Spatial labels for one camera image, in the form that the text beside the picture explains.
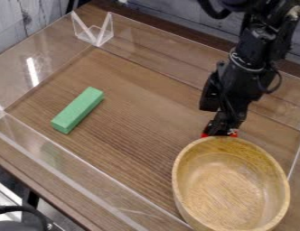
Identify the clear acrylic tray enclosure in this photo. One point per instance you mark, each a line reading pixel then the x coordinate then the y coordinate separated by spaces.
pixel 105 173

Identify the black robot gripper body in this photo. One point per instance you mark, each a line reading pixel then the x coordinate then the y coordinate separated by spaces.
pixel 242 85

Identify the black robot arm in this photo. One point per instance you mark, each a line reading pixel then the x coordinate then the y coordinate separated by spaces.
pixel 267 32

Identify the wooden oval bowl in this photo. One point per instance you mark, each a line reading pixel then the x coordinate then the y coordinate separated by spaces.
pixel 229 186

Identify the red toy strawberry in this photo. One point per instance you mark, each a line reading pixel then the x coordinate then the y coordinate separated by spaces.
pixel 220 133

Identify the green rectangular block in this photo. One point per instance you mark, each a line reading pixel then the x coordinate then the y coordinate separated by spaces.
pixel 77 110

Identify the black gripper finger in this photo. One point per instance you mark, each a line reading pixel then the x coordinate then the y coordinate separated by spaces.
pixel 225 122
pixel 210 100

